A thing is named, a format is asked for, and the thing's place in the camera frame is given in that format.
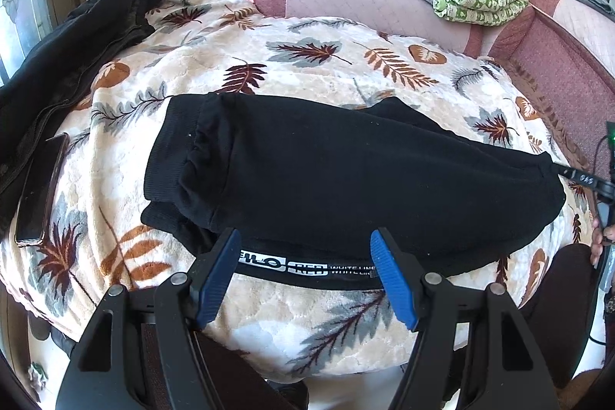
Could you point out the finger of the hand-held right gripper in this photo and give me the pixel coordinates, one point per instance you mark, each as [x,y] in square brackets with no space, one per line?
[584,180]

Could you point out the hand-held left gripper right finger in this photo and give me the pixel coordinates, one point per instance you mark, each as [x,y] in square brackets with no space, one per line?
[391,280]

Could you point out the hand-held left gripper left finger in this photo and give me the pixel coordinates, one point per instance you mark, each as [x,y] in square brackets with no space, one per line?
[218,280]

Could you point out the black pants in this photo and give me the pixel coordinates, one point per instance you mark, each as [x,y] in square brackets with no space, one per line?
[336,179]

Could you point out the person's right hand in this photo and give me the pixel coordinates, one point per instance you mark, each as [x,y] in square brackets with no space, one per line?
[597,242]

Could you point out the black smartphone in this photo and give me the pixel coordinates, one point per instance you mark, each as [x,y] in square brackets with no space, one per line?
[38,194]

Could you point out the leaf printed blanket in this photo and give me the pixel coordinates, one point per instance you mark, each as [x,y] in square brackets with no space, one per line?
[307,69]

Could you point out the black jacket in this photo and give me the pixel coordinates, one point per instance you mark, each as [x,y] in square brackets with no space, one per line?
[62,49]

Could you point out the patterned glass window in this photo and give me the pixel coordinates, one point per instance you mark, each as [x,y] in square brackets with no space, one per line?
[24,6]

